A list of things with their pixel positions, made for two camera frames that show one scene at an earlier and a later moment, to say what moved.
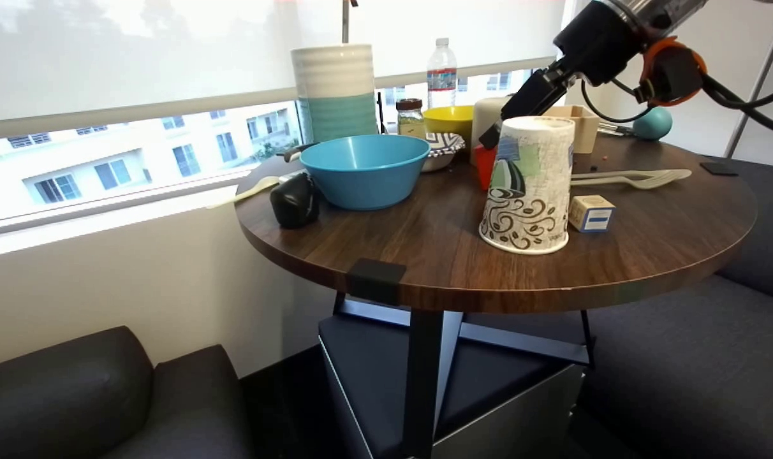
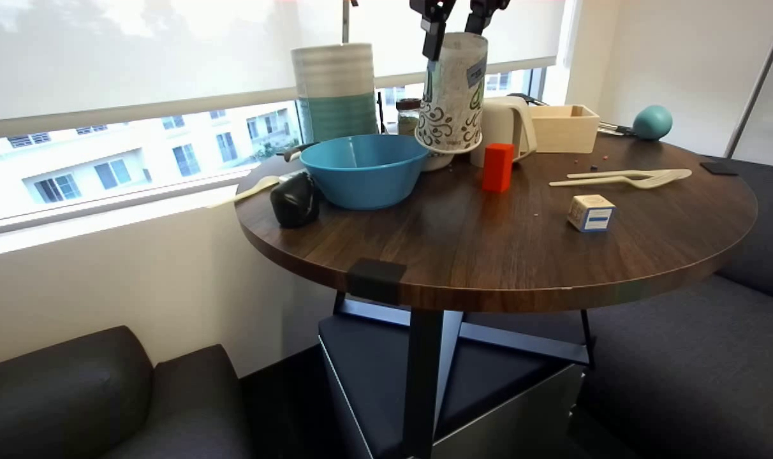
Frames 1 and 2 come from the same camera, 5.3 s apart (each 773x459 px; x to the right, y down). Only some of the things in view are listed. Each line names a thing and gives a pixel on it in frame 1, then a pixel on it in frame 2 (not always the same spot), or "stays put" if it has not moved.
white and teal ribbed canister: [334, 91] stays put
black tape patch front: [376, 278] stays put
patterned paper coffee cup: [528, 190] -> [455, 99]
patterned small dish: [444, 151] stays put
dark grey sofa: [705, 370] stays put
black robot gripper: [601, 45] -> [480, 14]
